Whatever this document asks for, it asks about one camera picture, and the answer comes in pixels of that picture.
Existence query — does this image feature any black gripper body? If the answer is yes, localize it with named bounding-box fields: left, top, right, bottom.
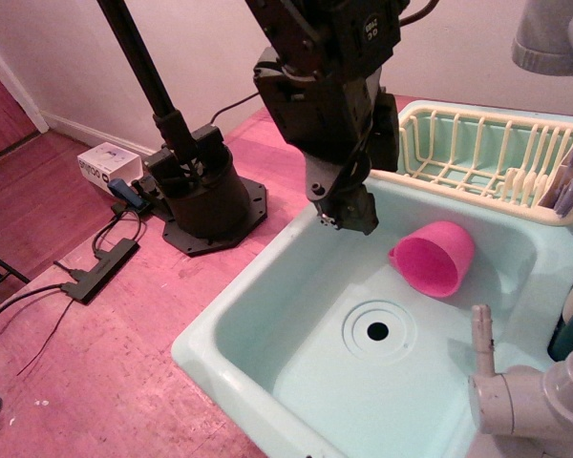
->
left=253, top=48, right=399, bottom=200

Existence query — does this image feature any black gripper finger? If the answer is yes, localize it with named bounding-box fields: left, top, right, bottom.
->
left=339, top=185, right=378, bottom=236
left=314, top=199, right=338, bottom=230

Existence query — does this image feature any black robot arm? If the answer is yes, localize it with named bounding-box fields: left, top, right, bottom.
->
left=247, top=1, right=409, bottom=235

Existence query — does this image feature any pink plastic cup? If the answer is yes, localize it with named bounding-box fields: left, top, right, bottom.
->
left=388, top=220, right=476, bottom=298

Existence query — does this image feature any mint green toy sink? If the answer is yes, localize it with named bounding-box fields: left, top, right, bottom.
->
left=172, top=175, right=573, bottom=457

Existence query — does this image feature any cream dish drying rack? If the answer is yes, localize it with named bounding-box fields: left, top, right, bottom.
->
left=371, top=100, right=573, bottom=226

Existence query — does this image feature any grey lamp shade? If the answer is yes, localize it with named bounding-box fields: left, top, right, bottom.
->
left=512, top=0, right=573, bottom=76

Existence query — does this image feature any white cardboard box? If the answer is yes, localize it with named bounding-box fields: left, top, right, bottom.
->
left=77, top=142, right=143, bottom=194

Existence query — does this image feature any black usb hub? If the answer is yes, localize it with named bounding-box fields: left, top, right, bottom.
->
left=53, top=239, right=139, bottom=305

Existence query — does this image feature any white toy faucet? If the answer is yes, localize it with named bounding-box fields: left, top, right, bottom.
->
left=467, top=304, right=573, bottom=457

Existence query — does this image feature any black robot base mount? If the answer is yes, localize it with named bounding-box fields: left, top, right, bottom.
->
left=99, top=1, right=267, bottom=257

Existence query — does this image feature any blue clamp handle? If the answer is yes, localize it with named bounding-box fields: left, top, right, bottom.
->
left=107, top=178, right=150, bottom=213

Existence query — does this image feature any black power cable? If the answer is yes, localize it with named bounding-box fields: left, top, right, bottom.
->
left=0, top=283, right=73, bottom=330

